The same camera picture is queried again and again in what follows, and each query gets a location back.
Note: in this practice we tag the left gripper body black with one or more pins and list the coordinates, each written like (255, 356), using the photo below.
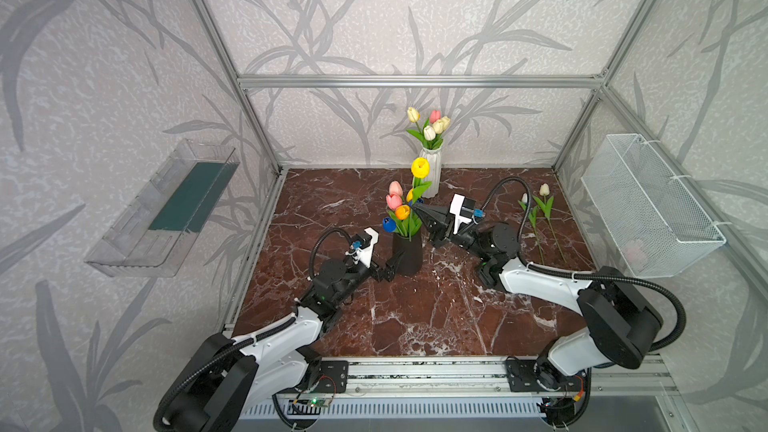
(379, 270)

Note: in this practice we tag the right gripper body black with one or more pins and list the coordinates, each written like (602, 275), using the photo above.
(444, 228)

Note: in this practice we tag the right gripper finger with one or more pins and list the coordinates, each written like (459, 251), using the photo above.
(439, 233)
(431, 214)

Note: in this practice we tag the black cone vase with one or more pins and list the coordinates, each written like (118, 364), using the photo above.
(407, 254)

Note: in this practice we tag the orange yellow tulip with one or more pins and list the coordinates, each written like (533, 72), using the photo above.
(402, 212)

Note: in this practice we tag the light pink tulip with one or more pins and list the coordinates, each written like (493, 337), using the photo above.
(395, 189)

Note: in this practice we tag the white ribbed ceramic vase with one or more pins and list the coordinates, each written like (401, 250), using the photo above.
(434, 158)

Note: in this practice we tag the tall cream tulip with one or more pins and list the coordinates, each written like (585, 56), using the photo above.
(438, 126)

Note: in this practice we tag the pale yellow tulip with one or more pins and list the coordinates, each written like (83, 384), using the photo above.
(416, 130)

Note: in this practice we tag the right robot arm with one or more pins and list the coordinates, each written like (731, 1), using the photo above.
(624, 318)

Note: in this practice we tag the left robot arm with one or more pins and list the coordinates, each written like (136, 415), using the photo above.
(225, 376)

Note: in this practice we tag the pale blue white tulip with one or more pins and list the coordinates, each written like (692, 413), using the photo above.
(531, 212)

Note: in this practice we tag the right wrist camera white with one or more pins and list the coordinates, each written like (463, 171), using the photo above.
(464, 211)

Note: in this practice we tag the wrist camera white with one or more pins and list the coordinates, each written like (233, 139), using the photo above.
(464, 211)
(362, 247)

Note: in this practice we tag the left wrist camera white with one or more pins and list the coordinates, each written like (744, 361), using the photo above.
(362, 247)

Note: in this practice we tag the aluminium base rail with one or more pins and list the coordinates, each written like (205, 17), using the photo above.
(486, 376)

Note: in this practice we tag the aluminium frame crossbar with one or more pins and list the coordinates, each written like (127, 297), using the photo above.
(253, 82)

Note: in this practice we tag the white wire mesh basket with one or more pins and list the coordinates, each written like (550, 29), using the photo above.
(655, 222)

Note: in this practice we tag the clear plastic wall shelf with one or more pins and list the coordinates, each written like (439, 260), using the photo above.
(153, 236)

